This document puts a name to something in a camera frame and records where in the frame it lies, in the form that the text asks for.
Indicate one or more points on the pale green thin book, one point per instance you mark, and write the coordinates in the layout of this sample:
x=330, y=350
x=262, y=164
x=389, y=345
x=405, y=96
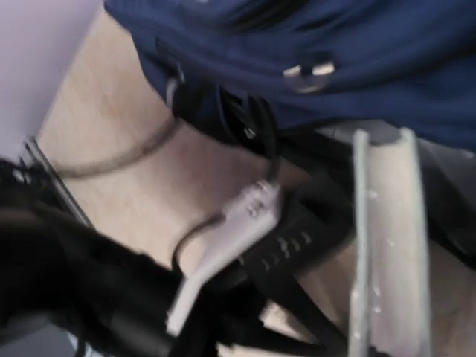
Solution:
x=390, y=300

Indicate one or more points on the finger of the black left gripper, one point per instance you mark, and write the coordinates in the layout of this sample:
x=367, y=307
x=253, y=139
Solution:
x=289, y=294

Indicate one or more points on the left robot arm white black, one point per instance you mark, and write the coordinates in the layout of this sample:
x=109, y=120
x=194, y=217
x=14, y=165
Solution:
x=117, y=301

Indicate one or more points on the navy blue student backpack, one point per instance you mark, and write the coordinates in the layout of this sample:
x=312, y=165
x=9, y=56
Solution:
x=408, y=63

